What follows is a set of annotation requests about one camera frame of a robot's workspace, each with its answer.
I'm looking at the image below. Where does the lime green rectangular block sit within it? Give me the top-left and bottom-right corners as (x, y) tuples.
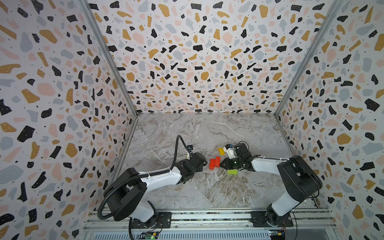
(227, 170), (238, 175)

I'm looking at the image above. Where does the red rectangular wood block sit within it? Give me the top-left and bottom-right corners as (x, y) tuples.
(209, 159), (216, 170)

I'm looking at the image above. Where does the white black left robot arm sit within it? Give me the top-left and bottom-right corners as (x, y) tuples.
(97, 153), (208, 227)

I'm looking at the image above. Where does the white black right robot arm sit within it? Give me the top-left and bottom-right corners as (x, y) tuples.
(220, 152), (323, 227)

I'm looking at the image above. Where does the yellow triangular wood block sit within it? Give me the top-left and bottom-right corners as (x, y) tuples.
(218, 148), (226, 156)

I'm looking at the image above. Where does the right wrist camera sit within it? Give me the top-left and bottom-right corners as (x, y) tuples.
(223, 144), (238, 159)

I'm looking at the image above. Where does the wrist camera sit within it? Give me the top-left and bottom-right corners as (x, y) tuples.
(187, 145), (194, 159)
(223, 144), (238, 159)

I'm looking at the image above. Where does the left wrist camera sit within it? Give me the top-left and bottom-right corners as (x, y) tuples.
(187, 145), (194, 159)

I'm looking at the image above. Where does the black corrugated cable conduit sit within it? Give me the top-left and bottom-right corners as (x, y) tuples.
(96, 134), (193, 221)

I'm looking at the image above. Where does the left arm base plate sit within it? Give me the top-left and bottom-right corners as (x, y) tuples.
(131, 212), (172, 230)

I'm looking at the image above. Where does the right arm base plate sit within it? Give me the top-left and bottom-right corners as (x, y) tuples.
(250, 211), (294, 228)

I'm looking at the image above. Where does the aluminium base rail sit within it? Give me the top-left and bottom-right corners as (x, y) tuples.
(82, 207), (340, 240)

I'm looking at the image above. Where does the aluminium right corner post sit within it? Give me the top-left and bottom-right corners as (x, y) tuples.
(274, 0), (343, 119)

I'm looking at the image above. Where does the aluminium corner post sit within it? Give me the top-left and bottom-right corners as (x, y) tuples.
(274, 0), (343, 119)
(78, 0), (138, 119)

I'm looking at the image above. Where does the aluminium left corner post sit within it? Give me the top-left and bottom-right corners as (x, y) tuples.
(78, 0), (138, 119)

